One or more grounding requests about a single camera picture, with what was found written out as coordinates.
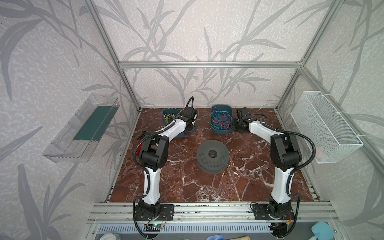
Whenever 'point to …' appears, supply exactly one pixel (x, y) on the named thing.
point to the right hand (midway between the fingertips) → (230, 121)
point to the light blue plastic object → (325, 231)
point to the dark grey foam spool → (212, 157)
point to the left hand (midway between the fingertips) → (192, 123)
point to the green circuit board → (152, 227)
